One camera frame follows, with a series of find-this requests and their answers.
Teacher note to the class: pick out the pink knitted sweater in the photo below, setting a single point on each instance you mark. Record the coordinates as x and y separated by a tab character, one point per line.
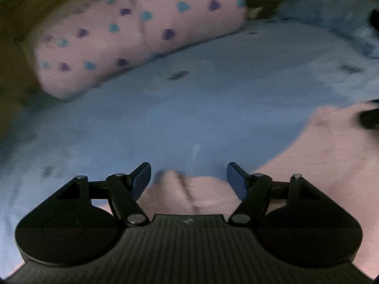
311	159

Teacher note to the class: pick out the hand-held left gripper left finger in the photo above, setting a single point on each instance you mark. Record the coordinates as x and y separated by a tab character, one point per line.
141	180

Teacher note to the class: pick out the crumpled blue blanket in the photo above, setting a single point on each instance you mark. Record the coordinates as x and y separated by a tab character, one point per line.
328	14

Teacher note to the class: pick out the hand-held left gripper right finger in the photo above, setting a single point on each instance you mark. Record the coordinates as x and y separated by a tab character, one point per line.
237	182

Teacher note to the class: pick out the blue floral bedsheet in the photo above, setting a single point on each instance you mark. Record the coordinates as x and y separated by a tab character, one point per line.
183	109

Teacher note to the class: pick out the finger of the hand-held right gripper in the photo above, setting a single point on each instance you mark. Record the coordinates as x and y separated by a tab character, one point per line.
370	119

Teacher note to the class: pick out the pink heart-print pillow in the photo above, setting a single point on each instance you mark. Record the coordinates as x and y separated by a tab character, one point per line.
142	32

